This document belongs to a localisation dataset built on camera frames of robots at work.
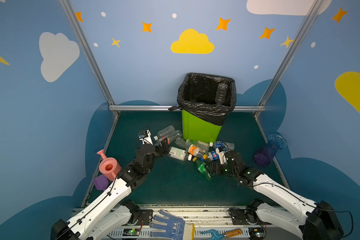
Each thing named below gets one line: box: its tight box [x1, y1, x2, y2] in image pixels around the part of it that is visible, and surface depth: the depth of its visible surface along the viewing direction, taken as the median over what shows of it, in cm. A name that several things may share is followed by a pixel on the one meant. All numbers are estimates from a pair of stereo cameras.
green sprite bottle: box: [192, 157, 212, 181], surface depth 90 cm
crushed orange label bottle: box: [175, 137, 200, 156], surface depth 100 cm
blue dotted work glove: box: [149, 209, 196, 240], surface depth 72 cm
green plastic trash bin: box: [182, 109, 223, 143], surface depth 93 cm
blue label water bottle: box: [215, 140, 235, 151], surface depth 99 cm
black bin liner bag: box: [168, 73, 237, 126], surface depth 86 cm
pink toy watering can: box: [96, 149, 122, 182], surface depth 82 cm
